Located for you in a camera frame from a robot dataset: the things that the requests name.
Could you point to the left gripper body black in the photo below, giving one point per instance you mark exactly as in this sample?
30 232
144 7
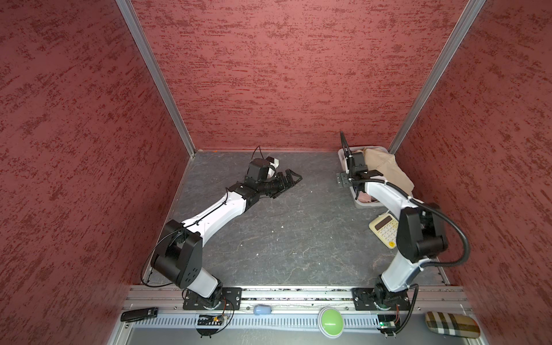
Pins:
270 186

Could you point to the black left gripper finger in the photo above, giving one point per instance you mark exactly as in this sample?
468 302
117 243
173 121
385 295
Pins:
278 189
292 178

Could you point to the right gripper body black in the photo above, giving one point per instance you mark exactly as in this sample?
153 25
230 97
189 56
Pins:
351 175

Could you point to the beige shorts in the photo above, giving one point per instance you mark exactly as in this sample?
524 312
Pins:
386 164

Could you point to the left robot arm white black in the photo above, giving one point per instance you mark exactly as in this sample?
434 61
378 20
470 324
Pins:
178 256

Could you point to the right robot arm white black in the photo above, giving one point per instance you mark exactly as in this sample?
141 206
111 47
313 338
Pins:
420 235

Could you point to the pink shorts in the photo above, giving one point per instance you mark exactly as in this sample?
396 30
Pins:
365 198

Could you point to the white plastic laundry basket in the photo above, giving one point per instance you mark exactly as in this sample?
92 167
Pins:
355 190

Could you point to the cream calculator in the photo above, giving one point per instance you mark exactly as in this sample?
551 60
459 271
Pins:
385 227

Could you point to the small blue oval object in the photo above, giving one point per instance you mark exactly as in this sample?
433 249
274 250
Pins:
262 310

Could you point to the green round button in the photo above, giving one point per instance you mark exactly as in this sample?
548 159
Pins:
330 322

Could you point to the left circuit board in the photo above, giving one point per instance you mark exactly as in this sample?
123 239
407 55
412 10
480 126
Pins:
208 325

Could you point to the circuit board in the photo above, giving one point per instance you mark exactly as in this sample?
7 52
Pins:
208 325
388 324

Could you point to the right circuit board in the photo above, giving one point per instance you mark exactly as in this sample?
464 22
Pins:
388 324

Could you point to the plaid glasses case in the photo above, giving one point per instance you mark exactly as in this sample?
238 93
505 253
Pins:
451 324

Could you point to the black flat remote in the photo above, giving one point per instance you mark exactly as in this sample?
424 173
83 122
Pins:
139 314

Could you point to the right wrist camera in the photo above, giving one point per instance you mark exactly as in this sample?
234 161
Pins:
343 180

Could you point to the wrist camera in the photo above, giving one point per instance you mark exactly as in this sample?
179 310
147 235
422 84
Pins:
343 180
262 169

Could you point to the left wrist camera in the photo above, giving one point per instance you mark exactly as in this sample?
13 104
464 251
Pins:
262 169

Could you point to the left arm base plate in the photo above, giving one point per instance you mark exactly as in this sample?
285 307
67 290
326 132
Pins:
224 298

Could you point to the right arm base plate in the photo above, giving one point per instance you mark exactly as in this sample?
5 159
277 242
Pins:
378 298

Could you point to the aluminium front rail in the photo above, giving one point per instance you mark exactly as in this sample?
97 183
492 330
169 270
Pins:
295 299

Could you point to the aluminium corner post right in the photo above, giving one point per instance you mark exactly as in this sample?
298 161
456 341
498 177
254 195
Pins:
459 32

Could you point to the aluminium corner post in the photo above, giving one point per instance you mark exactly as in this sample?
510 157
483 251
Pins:
132 21
459 32

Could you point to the aluminium corner post left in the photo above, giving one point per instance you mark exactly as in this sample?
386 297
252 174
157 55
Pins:
132 21

